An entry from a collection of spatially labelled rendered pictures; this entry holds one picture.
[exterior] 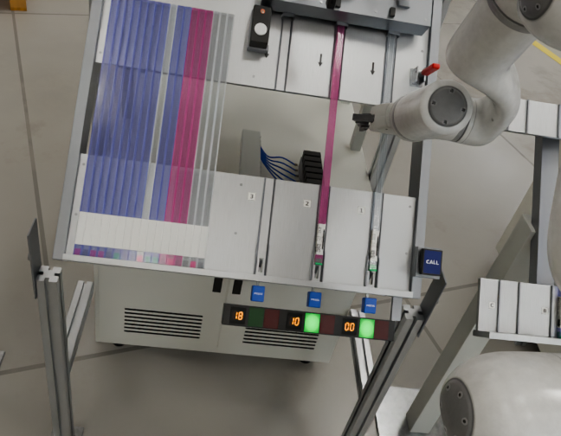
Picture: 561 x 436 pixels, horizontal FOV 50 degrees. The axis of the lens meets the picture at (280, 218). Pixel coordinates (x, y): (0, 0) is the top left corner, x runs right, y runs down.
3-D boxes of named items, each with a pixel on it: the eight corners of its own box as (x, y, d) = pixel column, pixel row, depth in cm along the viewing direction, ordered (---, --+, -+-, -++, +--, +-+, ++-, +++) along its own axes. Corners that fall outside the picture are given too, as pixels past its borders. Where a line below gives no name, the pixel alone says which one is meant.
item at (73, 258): (399, 298, 123) (412, 298, 116) (69, 261, 114) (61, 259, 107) (400, 291, 123) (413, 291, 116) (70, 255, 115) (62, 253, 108)
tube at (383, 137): (374, 272, 118) (376, 271, 117) (367, 271, 118) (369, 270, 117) (395, 28, 124) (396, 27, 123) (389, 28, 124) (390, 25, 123)
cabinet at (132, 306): (324, 375, 187) (381, 229, 148) (95, 355, 178) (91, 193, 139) (311, 236, 237) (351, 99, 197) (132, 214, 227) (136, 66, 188)
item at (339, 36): (320, 265, 117) (322, 265, 115) (313, 265, 116) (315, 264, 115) (344, 20, 123) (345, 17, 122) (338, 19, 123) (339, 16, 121)
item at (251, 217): (404, 291, 121) (410, 291, 118) (67, 254, 112) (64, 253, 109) (411, 199, 123) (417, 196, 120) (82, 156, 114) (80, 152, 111)
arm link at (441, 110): (449, 99, 103) (399, 86, 102) (486, 86, 90) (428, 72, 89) (439, 146, 103) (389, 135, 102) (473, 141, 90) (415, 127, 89)
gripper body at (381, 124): (443, 100, 105) (420, 108, 116) (387, 92, 104) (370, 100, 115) (437, 143, 105) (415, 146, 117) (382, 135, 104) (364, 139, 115)
